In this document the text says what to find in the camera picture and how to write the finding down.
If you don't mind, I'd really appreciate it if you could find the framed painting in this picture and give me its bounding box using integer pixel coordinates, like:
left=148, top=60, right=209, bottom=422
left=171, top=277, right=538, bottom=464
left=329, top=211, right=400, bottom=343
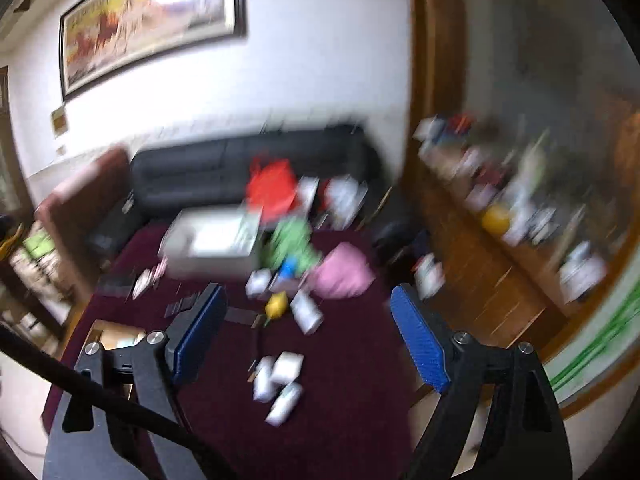
left=59, top=0, right=248, bottom=101

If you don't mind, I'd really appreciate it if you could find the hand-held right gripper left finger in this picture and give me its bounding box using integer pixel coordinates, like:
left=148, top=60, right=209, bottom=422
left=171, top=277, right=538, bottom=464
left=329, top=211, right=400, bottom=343
left=42, top=282, right=228, bottom=480

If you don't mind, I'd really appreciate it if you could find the cardboard box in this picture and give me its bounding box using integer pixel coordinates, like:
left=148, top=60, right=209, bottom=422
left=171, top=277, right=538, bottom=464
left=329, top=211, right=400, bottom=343
left=75, top=317, right=151, bottom=361

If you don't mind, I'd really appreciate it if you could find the black phone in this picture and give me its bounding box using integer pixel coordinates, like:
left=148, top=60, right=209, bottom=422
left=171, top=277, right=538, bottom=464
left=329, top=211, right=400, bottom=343
left=95, top=272, right=136, bottom=296

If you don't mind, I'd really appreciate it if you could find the pink cloth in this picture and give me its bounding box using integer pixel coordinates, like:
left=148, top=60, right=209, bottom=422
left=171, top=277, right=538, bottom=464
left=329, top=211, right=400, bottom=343
left=307, top=242, right=376, bottom=298

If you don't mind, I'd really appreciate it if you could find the white plastic bag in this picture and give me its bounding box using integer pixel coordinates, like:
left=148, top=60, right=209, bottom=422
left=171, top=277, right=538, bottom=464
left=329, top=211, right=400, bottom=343
left=325, top=175, right=366, bottom=226

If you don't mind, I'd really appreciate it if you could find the green cloth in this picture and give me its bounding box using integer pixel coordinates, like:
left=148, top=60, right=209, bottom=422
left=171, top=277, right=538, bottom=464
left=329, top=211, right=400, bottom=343
left=262, top=217, right=321, bottom=271

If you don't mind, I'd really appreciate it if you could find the maroon tablecloth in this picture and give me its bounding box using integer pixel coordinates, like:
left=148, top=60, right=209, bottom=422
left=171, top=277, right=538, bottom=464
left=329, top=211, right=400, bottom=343
left=40, top=220, right=426, bottom=480

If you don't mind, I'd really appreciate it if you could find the white bottle green label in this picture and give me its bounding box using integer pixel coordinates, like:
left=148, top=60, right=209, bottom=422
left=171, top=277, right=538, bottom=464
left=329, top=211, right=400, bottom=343
left=265, top=382, right=303, bottom=428

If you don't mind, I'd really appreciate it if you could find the red bag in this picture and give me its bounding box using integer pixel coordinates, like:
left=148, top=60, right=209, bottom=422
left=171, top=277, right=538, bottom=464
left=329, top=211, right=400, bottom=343
left=245, top=155, right=301, bottom=221

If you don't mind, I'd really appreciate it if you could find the grey shoe box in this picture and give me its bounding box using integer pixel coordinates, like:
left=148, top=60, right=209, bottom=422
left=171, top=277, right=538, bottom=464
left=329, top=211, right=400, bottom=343
left=160, top=205, right=263, bottom=278

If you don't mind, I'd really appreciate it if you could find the plain white bottle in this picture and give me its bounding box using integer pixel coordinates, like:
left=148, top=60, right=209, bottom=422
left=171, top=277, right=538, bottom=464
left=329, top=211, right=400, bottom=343
left=252, top=357, right=276, bottom=403

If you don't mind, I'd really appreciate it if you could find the black marker cream cap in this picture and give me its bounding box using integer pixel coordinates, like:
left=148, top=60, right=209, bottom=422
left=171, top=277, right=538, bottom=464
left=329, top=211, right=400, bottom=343
left=225, top=307, right=266, bottom=328

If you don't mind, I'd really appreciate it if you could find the black sofa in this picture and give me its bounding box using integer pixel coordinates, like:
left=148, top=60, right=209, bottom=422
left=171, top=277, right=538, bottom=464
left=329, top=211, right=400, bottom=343
left=87, top=122, right=386, bottom=261

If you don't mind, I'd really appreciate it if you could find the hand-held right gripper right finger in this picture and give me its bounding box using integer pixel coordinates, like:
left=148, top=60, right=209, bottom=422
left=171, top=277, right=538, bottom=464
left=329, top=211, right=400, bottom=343
left=390, top=284, right=573, bottom=480

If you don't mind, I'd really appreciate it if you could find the black cable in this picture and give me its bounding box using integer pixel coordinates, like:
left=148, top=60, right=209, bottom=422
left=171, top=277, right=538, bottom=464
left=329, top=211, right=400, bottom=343
left=0, top=322, right=236, bottom=480

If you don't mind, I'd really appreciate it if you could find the brown armchair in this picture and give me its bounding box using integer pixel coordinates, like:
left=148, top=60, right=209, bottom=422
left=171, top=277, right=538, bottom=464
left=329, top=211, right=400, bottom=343
left=35, top=145, right=133, bottom=271

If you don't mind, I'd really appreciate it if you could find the white charger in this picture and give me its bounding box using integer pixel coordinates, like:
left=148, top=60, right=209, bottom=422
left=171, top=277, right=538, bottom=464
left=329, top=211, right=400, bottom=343
left=245, top=270, right=273, bottom=298

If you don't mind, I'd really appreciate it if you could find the patterned cushion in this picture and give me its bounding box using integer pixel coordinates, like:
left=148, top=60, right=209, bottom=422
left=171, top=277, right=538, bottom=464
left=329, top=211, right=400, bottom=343
left=20, top=225, right=58, bottom=266

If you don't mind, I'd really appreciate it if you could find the white tube bottle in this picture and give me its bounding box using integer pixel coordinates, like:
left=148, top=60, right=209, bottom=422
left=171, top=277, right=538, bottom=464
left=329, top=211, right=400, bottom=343
left=290, top=290, right=325, bottom=336

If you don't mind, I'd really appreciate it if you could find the white key fob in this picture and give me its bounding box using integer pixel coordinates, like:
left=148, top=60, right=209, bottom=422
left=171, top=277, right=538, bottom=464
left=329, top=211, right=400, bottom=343
left=132, top=267, right=156, bottom=301

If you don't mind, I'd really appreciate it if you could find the wooden counter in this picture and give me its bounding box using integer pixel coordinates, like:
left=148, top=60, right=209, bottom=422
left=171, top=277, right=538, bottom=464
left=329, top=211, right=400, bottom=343
left=410, top=110, right=640, bottom=361

